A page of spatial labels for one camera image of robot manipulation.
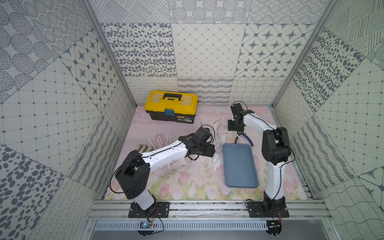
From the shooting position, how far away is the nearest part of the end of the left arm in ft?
2.00

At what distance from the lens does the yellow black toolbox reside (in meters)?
1.00

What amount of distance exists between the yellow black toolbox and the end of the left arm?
1.05 feet

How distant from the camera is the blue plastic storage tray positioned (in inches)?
32.6

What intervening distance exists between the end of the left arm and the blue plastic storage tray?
0.62ft

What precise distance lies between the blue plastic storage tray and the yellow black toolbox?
13.1 inches
